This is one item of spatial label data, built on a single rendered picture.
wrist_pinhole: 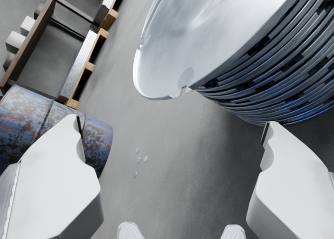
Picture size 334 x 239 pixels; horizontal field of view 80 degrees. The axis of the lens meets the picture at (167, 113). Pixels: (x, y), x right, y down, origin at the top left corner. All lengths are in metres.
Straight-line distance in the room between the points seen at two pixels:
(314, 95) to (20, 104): 0.97
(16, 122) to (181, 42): 0.83
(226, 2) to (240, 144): 0.30
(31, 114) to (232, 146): 0.81
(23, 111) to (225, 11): 0.90
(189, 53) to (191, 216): 0.37
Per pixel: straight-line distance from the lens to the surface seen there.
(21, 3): 4.35
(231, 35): 0.17
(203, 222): 0.47
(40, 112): 1.01
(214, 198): 0.46
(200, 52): 0.19
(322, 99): 0.36
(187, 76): 0.19
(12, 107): 1.00
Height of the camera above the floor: 0.35
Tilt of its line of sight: 30 degrees down
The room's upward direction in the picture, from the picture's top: 64 degrees counter-clockwise
